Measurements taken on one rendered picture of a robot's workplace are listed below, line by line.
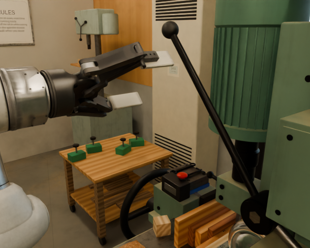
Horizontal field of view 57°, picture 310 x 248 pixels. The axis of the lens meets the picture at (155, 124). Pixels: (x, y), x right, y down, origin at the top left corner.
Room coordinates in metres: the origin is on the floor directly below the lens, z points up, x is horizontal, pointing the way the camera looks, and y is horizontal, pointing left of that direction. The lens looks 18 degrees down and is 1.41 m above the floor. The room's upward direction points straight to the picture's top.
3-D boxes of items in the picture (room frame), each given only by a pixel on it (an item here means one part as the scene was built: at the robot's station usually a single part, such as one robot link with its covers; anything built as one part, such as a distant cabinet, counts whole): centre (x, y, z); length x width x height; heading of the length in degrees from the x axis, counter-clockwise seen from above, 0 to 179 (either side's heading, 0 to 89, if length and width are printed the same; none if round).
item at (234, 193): (0.59, -0.22, 1.03); 0.14 x 0.07 x 0.09; 37
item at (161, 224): (0.63, -0.02, 0.92); 0.04 x 0.03 x 0.04; 106
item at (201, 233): (0.63, -0.18, 0.92); 0.19 x 0.02 x 0.05; 127
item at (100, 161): (1.98, 0.30, 0.32); 0.66 x 0.57 x 0.64; 129
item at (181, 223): (0.64, -0.14, 0.94); 0.21 x 0.01 x 0.08; 127
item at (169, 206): (0.76, -0.09, 0.91); 0.15 x 0.14 x 0.09; 127
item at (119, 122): (2.85, 0.54, 0.79); 0.62 x 0.48 x 1.58; 39
